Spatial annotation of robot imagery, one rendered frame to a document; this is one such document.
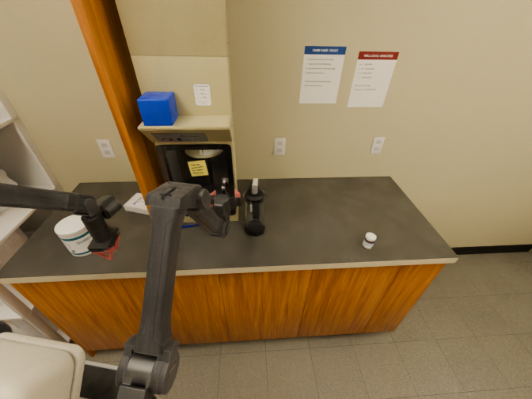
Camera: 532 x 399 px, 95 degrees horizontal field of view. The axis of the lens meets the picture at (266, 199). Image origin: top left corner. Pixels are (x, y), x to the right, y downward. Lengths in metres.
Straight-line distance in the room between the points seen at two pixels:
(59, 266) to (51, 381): 0.84
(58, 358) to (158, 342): 0.17
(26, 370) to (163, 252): 0.27
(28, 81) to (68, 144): 0.34
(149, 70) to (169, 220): 0.63
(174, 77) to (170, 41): 0.11
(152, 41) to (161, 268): 0.73
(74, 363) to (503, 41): 2.09
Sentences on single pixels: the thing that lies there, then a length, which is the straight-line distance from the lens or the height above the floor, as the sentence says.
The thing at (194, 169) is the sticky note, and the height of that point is 1.27.
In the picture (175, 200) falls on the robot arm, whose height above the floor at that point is 1.54.
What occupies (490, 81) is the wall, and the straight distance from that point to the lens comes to 1.98.
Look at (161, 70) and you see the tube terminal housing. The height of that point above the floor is 1.66.
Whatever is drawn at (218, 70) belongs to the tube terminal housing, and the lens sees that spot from 0.99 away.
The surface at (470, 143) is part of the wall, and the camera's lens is 2.14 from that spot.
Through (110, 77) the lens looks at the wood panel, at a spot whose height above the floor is 1.66.
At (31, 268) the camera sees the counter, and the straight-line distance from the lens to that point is 1.49.
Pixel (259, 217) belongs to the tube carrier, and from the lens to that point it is 1.17.
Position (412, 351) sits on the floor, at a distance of 2.23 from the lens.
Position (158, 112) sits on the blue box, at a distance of 0.95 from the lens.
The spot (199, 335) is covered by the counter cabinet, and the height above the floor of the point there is 0.23.
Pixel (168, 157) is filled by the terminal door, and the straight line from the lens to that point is 1.14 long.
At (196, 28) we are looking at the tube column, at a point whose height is 1.79.
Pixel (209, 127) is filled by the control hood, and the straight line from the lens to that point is 0.93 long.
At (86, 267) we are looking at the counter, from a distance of 1.35.
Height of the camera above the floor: 1.85
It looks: 39 degrees down
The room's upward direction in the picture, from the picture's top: 2 degrees clockwise
